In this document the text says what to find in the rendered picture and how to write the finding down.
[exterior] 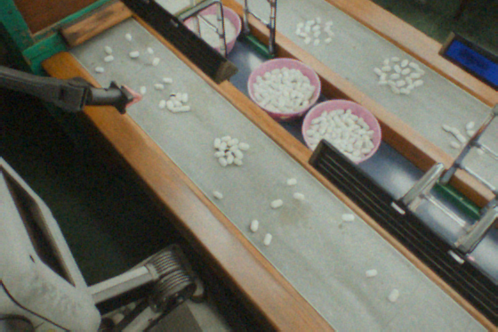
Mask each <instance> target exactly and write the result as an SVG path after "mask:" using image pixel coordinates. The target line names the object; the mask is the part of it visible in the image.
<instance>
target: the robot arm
mask: <svg viewBox="0 0 498 332"><path fill-rule="evenodd" d="M0 86H1V87H4V88H7V89H10V90H13V91H17V92H21V93H27V94H30V95H32V96H35V97H39V98H41V99H43V100H45V101H48V102H52V103H55V106H58V107H62V109H63V110H64V111H67V112H78V111H84V105H86V106H114V107H115V108H116V109H117V111H118V112H119V113H120V114H121V115H125V113H126V111H127V109H128V108H129V107H131V106H132V105H133V104H134V103H136V102H137V101H140V100H141V98H142V96H141V95H139V94H138V93H136V92H135V91H134V90H133V89H131V88H130V87H128V86H127V85H121V87H120V86H119V85H117V84H116V81H111V83H110V85H109V87H105V88H95V86H94V85H93V84H91V83H90V82H89V81H87V80H86V79H84V78H83V77H80V76H78V77H73V78H72V79H71V78H68V80H64V79H63V80H61V79H58V78H55V77H40V76H35V75H33V74H29V73H26V72H23V71H19V70H16V69H10V68H7V67H5V66H1V65H0ZM61 89H62V93H61V95H60V90H61ZM134 96H135V97H137V98H134Z"/></svg>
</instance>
